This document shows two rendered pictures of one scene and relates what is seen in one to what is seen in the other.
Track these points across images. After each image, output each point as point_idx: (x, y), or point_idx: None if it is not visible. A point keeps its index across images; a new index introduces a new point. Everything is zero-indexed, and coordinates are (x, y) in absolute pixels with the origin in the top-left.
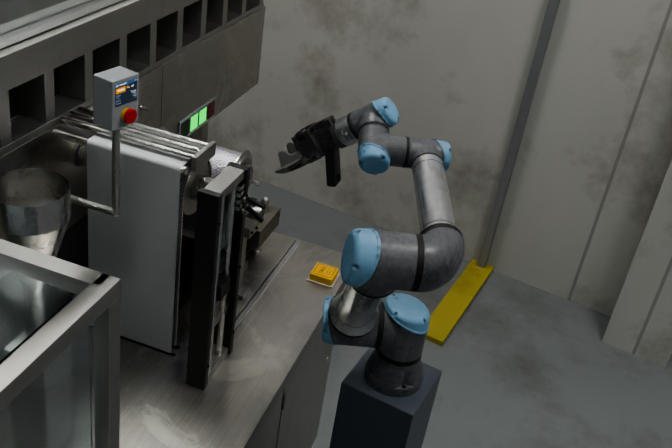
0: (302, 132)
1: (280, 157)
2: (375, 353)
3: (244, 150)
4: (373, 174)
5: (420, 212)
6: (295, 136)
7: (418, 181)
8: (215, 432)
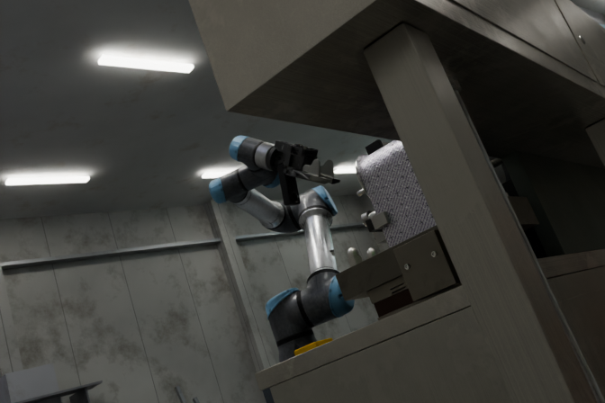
0: (307, 147)
1: (331, 165)
2: (314, 337)
3: (361, 155)
4: (274, 187)
5: (271, 201)
6: (314, 148)
7: (257, 191)
8: None
